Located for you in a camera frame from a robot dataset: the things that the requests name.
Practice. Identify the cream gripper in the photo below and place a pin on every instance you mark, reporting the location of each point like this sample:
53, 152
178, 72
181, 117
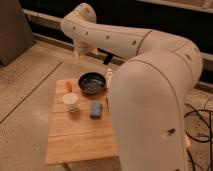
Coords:
81, 48

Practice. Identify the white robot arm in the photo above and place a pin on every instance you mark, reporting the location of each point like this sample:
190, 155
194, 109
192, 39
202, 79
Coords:
147, 93

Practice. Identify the black bowl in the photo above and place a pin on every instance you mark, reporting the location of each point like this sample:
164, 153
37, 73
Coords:
92, 83

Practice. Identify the orange carrot toy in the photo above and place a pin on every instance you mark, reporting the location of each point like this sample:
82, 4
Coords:
68, 86

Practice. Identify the small white bottle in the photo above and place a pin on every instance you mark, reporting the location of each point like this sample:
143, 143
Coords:
109, 75

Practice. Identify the white paper cup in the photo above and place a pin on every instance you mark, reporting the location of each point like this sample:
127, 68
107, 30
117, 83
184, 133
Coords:
70, 100

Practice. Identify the black rectangular block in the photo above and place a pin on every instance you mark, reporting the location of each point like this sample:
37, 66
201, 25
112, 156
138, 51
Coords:
107, 103

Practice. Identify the blue sponge block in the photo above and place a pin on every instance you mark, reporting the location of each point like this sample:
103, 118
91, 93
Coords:
95, 110

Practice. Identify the grey cabinet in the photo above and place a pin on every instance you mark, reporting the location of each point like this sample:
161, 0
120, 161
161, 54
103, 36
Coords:
15, 33

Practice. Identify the wooden board table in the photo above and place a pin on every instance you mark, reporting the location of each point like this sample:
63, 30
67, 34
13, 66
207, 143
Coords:
75, 137

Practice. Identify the black clamp on rail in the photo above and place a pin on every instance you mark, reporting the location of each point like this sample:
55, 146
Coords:
107, 59

